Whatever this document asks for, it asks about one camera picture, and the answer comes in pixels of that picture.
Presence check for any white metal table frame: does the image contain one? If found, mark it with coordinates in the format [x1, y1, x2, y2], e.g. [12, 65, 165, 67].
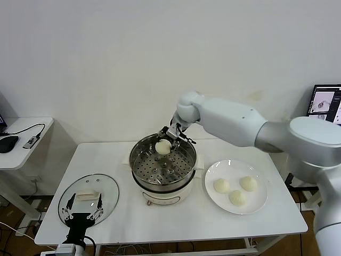
[93, 236, 283, 256]

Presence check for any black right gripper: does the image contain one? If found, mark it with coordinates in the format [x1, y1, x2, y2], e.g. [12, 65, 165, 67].
[156, 117, 198, 155]

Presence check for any grey usb hub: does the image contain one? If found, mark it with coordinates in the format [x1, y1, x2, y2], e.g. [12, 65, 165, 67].
[22, 133, 38, 149]

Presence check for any black open laptop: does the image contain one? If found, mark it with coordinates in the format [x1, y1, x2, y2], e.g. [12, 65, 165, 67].
[0, 92, 8, 133]

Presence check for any black usb hub cable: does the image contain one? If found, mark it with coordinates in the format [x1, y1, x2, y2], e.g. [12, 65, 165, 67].
[0, 122, 46, 139]

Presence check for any glass lid with cream handle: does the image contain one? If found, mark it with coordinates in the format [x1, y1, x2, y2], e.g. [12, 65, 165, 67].
[58, 173, 120, 229]

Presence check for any white side desk with mouse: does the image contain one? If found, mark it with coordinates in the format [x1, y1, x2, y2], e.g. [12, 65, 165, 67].
[0, 116, 55, 238]

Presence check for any grey open laptop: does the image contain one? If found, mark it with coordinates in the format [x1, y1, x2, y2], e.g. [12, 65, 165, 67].
[306, 84, 341, 126]

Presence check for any white steamed baozi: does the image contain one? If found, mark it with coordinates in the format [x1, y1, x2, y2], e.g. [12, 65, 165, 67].
[155, 139, 172, 155]
[228, 189, 247, 206]
[239, 175, 258, 191]
[213, 178, 231, 194]

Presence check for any cream electric cooking pot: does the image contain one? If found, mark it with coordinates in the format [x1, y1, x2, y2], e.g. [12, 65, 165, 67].
[132, 169, 202, 207]

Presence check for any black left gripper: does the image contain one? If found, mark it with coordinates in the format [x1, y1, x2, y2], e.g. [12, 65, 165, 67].
[61, 193, 105, 242]

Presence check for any white round plate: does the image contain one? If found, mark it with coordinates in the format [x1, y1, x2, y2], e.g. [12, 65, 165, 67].
[204, 159, 269, 216]

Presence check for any black computer mouse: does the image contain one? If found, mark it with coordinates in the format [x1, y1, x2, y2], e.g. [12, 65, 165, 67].
[0, 135, 20, 154]

